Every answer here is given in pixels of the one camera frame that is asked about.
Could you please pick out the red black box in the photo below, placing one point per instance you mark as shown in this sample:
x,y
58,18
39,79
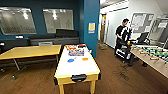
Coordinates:
x,y
82,45

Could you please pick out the orange disc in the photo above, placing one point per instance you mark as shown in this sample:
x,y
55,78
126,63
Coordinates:
x,y
85,59

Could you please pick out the cardboard box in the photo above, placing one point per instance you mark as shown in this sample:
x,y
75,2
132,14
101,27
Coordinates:
x,y
102,46

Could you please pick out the blue disc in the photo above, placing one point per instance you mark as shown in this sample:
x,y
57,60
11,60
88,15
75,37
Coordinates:
x,y
70,60

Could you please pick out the yellow white air hockey table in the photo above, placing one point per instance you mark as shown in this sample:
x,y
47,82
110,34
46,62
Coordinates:
x,y
76,68

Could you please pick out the light wooden door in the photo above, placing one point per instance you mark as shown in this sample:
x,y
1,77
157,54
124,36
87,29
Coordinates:
x,y
103,28

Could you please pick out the interior glass window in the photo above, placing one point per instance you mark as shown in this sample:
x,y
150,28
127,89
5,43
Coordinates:
x,y
58,20
16,20

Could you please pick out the person in black shirt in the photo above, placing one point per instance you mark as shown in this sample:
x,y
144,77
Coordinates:
x,y
120,33

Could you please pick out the grey white box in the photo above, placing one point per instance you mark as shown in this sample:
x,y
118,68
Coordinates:
x,y
45,43

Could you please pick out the black wheeled cart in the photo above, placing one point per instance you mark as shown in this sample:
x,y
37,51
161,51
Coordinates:
x,y
125,53

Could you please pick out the yellow wooden table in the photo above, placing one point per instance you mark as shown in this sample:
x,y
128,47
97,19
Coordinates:
x,y
30,51

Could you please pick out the black monitor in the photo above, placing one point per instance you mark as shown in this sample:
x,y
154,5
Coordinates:
x,y
143,37

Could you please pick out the green foosball table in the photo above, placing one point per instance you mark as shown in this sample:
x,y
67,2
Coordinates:
x,y
151,55

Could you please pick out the dark low sofa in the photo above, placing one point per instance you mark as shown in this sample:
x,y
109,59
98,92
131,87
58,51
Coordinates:
x,y
13,43

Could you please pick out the yellow framed wall sign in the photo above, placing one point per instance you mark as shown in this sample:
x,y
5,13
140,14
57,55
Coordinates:
x,y
91,27

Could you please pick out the grey wall notice panel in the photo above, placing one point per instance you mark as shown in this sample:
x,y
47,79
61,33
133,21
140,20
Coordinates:
x,y
141,22

